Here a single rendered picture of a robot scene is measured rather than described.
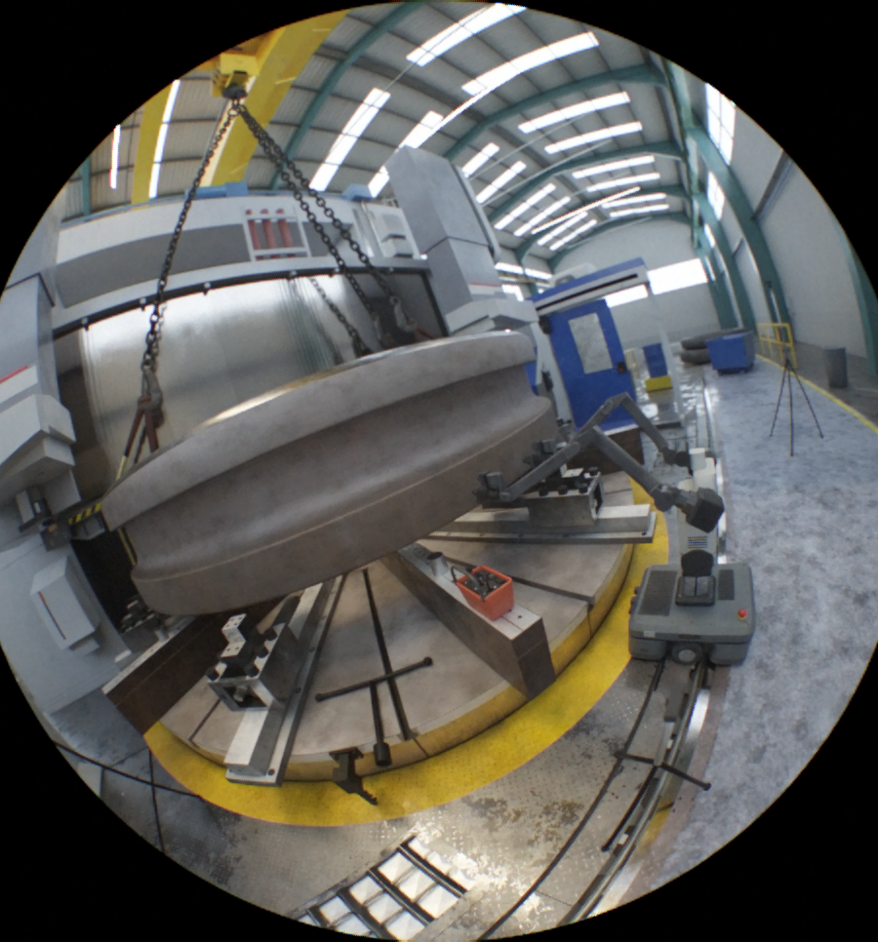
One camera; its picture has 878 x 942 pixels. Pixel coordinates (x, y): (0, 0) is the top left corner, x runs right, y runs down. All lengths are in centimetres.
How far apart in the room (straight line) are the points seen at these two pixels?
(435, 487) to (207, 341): 381
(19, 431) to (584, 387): 707
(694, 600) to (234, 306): 543
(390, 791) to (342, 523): 131
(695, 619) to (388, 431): 175
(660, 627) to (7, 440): 387
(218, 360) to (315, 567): 353
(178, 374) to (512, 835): 490
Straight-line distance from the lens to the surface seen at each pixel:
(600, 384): 611
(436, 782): 171
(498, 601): 120
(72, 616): 449
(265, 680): 166
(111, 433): 451
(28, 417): 280
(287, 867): 191
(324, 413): 152
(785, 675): 191
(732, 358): 1007
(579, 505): 209
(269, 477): 170
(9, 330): 370
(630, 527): 218
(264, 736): 173
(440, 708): 153
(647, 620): 172
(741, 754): 166
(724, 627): 169
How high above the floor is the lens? 148
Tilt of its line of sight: 12 degrees down
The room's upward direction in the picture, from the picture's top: 19 degrees counter-clockwise
